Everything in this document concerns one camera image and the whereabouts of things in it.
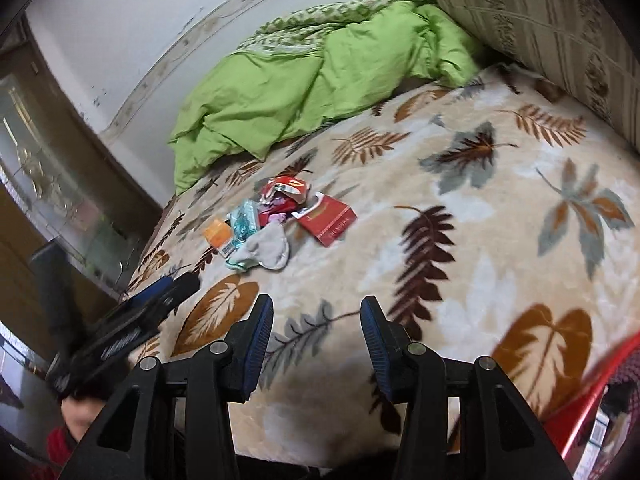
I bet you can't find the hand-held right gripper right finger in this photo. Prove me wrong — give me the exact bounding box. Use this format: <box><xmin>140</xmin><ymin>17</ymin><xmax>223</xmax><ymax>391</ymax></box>
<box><xmin>360</xmin><ymin>295</ymin><xmax>573</xmax><ymax>480</ymax></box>

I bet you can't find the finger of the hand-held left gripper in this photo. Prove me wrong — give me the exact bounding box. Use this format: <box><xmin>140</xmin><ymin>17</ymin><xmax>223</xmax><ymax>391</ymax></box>
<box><xmin>170</xmin><ymin>271</ymin><xmax>201</xmax><ymax>302</ymax></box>
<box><xmin>127</xmin><ymin>276</ymin><xmax>177</xmax><ymax>312</ymax></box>

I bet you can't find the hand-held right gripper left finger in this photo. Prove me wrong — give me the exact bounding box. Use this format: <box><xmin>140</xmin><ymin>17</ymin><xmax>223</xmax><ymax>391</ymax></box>
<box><xmin>59</xmin><ymin>293</ymin><xmax>275</xmax><ymax>480</ymax></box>

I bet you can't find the orange wrapper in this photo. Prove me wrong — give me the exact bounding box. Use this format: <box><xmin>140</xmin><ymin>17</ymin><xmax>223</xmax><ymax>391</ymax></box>
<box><xmin>202</xmin><ymin>219</ymin><xmax>235</xmax><ymax>248</ymax></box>

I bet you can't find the teal wrapper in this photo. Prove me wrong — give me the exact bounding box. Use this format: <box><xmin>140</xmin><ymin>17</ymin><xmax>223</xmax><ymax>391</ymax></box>
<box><xmin>227</xmin><ymin>199</ymin><xmax>261</xmax><ymax>243</ymax></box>

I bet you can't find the red cigarette pack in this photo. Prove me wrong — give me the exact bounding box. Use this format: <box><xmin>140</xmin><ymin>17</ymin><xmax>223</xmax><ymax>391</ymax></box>
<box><xmin>292</xmin><ymin>195</ymin><xmax>358</xmax><ymax>248</ymax></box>

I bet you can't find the red mesh basket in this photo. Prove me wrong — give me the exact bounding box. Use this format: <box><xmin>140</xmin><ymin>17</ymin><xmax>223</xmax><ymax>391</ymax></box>
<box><xmin>542</xmin><ymin>332</ymin><xmax>640</xmax><ymax>480</ymax></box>

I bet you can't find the person's left forearm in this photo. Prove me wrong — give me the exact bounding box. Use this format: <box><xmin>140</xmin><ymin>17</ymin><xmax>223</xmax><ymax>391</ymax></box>
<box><xmin>47</xmin><ymin>399</ymin><xmax>103</xmax><ymax>468</ymax></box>

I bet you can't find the grey sock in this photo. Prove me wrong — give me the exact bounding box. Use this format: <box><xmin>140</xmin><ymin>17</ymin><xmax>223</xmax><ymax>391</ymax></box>
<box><xmin>225</xmin><ymin>220</ymin><xmax>291</xmax><ymax>272</ymax></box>

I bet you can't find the pink wrapper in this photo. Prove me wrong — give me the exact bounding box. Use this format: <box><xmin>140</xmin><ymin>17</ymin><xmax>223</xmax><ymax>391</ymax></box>
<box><xmin>257</xmin><ymin>205</ymin><xmax>291</xmax><ymax>226</ymax></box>

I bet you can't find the red snack packet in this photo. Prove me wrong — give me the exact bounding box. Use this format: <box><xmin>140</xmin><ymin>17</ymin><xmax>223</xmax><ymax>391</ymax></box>
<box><xmin>259</xmin><ymin>176</ymin><xmax>311</xmax><ymax>211</ymax></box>

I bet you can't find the wooden glass-door cabinet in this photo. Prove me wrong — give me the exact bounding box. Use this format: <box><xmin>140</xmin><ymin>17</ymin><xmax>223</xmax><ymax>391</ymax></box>
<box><xmin>0</xmin><ymin>15</ymin><xmax>168</xmax><ymax>313</ymax></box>

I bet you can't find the green quilt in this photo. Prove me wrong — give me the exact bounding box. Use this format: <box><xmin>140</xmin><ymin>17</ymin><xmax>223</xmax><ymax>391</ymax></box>
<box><xmin>167</xmin><ymin>0</ymin><xmax>488</xmax><ymax>196</ymax></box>

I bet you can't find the striped floral pillow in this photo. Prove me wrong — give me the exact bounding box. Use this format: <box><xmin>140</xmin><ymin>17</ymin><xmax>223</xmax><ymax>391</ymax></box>
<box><xmin>427</xmin><ymin>0</ymin><xmax>640</xmax><ymax>153</ymax></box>

